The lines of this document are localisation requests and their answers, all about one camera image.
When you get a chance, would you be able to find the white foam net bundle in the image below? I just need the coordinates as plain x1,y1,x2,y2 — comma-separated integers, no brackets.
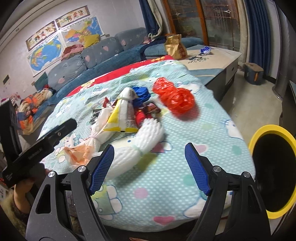
106,118,165,180

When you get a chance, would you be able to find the red plastic bag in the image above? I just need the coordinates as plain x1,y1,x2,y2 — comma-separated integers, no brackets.
152,77,195,115

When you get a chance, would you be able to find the dark red snack wrapper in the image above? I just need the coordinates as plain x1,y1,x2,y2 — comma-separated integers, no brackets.
142,102,161,114

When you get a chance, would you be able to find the blue plastic bag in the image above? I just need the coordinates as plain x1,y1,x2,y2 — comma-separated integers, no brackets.
132,86,151,108

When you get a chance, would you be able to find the yellow-rimmed black trash bin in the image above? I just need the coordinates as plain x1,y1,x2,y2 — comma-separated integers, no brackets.
248,125,295,219

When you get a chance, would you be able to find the person's left hand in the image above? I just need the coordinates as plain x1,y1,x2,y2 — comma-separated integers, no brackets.
14,163,50,214

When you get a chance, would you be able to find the orange plastic bag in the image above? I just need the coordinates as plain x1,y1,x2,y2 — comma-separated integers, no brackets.
64,144,95,168

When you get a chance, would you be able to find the white foam net with tie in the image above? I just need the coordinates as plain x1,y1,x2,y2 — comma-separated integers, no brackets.
85,87,137,151

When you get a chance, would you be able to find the Hello Kitty patterned blanket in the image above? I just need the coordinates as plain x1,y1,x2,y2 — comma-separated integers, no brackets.
41,60,255,232

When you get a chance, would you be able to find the pile of clothes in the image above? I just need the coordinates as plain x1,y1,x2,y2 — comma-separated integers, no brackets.
16,88,54,135

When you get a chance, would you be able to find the yellow white snack bag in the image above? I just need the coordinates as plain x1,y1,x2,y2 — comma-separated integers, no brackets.
103,97,138,133

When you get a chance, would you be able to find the red bottle cap item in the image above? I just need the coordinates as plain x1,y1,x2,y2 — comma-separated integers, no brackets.
134,108,147,128

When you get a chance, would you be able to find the grey coffee table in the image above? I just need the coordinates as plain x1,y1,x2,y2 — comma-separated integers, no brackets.
181,45,241,102

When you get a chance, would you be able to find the dark blue storage stool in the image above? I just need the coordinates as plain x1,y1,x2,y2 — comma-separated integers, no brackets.
244,62,264,85

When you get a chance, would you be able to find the blue white wrapper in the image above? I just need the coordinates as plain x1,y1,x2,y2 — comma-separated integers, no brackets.
200,46,212,55

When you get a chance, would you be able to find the world map poster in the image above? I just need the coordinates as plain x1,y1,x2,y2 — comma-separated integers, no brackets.
27,34,64,77

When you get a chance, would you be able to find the brown paper bag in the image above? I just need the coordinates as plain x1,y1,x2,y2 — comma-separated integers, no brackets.
165,34,188,60

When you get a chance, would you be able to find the grey tower fan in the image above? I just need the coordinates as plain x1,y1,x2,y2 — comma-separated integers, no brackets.
273,6,293,100

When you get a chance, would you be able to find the blue-grey sofa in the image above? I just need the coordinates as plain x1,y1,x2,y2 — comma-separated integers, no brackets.
16,27,204,121

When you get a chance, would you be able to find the wooden framed glass door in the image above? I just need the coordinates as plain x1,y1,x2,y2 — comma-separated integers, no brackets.
163,0,240,51

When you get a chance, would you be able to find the blue curtain left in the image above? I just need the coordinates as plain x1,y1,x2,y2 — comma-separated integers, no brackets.
139,0,163,40

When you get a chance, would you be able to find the blue curtain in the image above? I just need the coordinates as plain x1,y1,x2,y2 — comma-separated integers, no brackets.
139,0,163,40
244,0,271,76

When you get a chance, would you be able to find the blue curtain right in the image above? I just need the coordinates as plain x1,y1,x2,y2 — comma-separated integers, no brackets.
244,0,271,76

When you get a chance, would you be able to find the cross-stitch wall banner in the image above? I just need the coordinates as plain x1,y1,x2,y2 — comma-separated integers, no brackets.
26,6,90,51

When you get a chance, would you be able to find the colourful wall map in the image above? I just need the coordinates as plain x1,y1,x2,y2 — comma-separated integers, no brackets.
61,16,104,47

